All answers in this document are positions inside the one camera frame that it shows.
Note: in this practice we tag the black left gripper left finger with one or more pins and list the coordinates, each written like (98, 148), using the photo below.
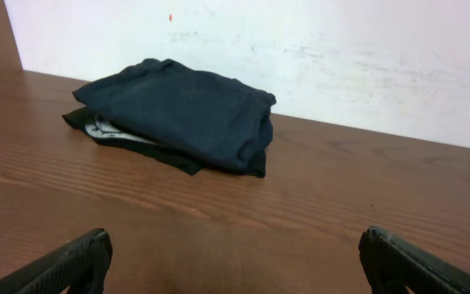
(78, 267)

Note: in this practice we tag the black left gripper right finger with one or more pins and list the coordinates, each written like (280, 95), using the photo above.
(394, 266)

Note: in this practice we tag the folded black garment with print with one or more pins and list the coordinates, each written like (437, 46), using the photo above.
(103, 132)

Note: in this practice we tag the folded navy garment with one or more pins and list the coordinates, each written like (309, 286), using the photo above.
(205, 115)

